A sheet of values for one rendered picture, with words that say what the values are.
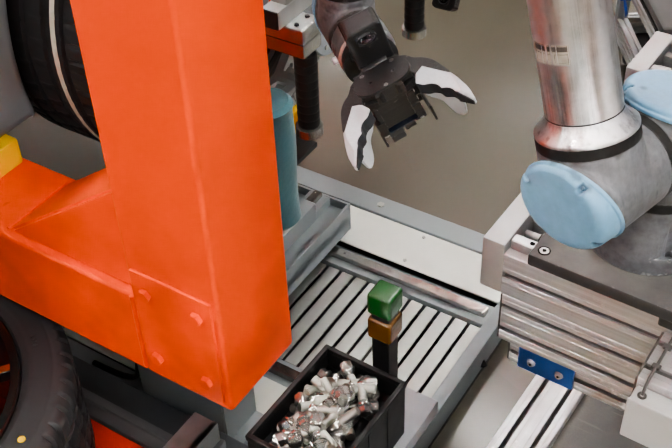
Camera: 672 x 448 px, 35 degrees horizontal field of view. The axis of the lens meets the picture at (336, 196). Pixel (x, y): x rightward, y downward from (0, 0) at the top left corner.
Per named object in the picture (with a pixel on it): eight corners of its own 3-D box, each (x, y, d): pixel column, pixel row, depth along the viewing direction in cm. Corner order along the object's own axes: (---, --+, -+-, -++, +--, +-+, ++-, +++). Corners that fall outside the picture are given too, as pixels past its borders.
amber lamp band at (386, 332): (380, 319, 161) (380, 301, 159) (403, 329, 160) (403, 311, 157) (366, 336, 159) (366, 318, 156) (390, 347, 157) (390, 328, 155)
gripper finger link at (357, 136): (375, 195, 122) (396, 135, 127) (353, 161, 118) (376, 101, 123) (351, 196, 123) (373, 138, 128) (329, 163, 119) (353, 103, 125)
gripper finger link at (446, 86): (501, 111, 122) (437, 101, 128) (484, 74, 118) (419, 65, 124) (488, 131, 120) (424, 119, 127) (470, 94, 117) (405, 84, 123)
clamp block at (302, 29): (273, 29, 164) (270, -1, 161) (322, 45, 160) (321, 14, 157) (254, 45, 161) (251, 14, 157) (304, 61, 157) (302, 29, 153)
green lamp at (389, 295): (380, 296, 158) (379, 277, 156) (403, 306, 157) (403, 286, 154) (366, 313, 156) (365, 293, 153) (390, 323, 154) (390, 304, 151)
